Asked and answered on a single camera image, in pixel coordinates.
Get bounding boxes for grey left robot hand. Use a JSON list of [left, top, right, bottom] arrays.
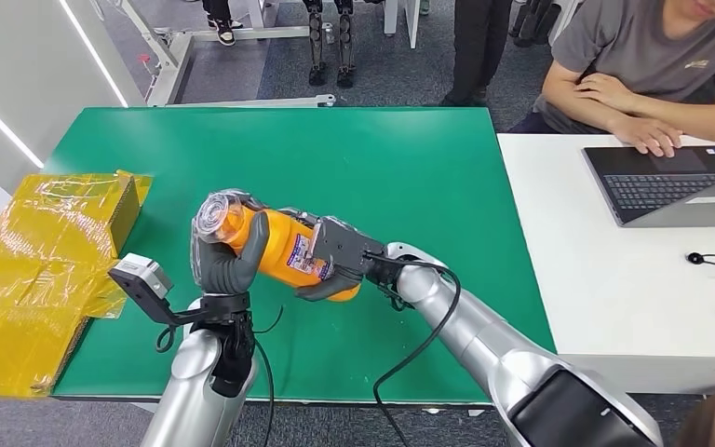
[[189, 189, 271, 297]]

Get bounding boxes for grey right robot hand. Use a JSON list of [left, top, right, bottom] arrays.
[[280, 206, 368, 304]]

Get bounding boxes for orange bottle with clear cap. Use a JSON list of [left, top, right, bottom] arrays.
[[194, 191, 362, 304]]

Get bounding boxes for yellow film-wrapped cardboard box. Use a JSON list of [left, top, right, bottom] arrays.
[[0, 170, 152, 400]]

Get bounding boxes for black humanoid robot leg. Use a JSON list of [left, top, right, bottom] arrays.
[[332, 0, 357, 90], [300, 0, 329, 88]]

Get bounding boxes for person's legs with sneakers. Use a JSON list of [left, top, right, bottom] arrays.
[[201, 0, 243, 48]]

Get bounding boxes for white table legs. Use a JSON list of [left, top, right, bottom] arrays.
[[382, 0, 421, 50]]

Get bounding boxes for white desk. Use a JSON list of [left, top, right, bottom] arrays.
[[495, 133, 715, 395]]

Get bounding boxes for standing person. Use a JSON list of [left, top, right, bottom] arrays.
[[440, 0, 512, 108]]

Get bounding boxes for black leaning equipment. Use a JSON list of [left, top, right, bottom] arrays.
[[510, 0, 558, 49]]

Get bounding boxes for person's left hand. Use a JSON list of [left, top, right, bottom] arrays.
[[574, 72, 638, 116]]

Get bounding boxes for person's hand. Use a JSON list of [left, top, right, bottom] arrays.
[[609, 115, 683, 158], [574, 72, 638, 116]]

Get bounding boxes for dark grey laptop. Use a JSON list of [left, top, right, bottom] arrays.
[[581, 145, 715, 228]]

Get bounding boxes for person's right hand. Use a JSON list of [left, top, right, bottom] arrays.
[[609, 115, 683, 158]]

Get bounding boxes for seated person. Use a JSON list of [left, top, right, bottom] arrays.
[[508, 0, 715, 158]]

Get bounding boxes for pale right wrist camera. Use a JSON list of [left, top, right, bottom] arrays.
[[311, 215, 391, 280]]

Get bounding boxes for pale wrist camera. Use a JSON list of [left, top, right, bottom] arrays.
[[108, 252, 205, 328], [311, 215, 391, 280]]

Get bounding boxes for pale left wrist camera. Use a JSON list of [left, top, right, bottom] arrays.
[[108, 252, 205, 328]]

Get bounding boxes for black left wrist camera cable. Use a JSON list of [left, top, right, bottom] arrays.
[[250, 305, 286, 447]]

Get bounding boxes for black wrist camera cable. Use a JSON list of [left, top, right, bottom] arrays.
[[363, 250, 463, 447], [250, 305, 286, 447]]

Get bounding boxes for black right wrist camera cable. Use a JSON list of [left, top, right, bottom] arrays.
[[363, 250, 463, 447]]

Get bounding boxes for white metal frame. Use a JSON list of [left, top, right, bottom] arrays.
[[88, 0, 337, 110]]

